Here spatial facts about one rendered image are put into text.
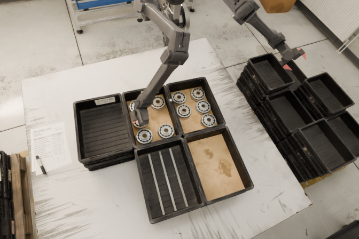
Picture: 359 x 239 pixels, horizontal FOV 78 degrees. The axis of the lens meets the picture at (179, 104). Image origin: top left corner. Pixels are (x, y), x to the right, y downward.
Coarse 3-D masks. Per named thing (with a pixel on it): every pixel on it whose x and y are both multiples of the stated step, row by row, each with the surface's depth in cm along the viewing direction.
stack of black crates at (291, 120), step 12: (276, 96) 218; (288, 96) 222; (264, 108) 218; (276, 108) 218; (288, 108) 219; (300, 108) 213; (264, 120) 223; (276, 120) 208; (288, 120) 213; (300, 120) 214; (312, 120) 204; (276, 132) 214; (288, 132) 197; (276, 144) 223
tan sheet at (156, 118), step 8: (160, 96) 158; (128, 104) 152; (152, 112) 151; (160, 112) 152; (168, 112) 152; (152, 120) 148; (160, 120) 149; (168, 120) 149; (152, 128) 145; (144, 136) 142; (136, 144) 139
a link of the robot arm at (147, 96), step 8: (168, 56) 91; (168, 64) 96; (176, 64) 98; (160, 72) 102; (168, 72) 100; (152, 80) 109; (160, 80) 104; (152, 88) 109; (160, 88) 111; (144, 96) 115; (152, 96) 114; (144, 104) 120
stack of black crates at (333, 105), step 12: (312, 84) 224; (324, 84) 226; (336, 84) 214; (300, 96) 223; (312, 96) 211; (324, 96) 218; (336, 96) 218; (348, 96) 208; (312, 108) 215; (324, 108) 203; (336, 108) 212
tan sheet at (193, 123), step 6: (186, 90) 163; (186, 96) 161; (186, 102) 158; (192, 102) 158; (192, 108) 156; (210, 108) 158; (192, 114) 154; (198, 114) 154; (180, 120) 150; (186, 120) 151; (192, 120) 151; (198, 120) 152; (186, 126) 148; (192, 126) 149; (198, 126) 149; (186, 132) 146
